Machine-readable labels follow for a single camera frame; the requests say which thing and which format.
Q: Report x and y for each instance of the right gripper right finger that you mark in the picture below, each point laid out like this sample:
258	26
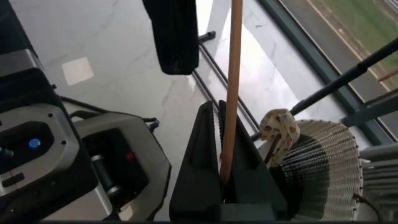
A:
248	174

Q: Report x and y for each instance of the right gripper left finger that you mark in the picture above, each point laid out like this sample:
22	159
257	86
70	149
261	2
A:
197	168

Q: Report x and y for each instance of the black garment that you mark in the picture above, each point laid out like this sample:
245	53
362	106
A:
175	37

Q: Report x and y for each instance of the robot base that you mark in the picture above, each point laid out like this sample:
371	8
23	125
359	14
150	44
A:
56	161

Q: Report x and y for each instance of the white laundry basket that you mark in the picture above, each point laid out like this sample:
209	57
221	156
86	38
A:
329	174

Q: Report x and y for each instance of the black clothes rack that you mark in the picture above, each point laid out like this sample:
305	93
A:
342	79

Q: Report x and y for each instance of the cream printed garment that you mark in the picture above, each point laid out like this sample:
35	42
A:
281	130

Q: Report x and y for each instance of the beige curtain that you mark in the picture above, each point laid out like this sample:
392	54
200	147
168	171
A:
381	174

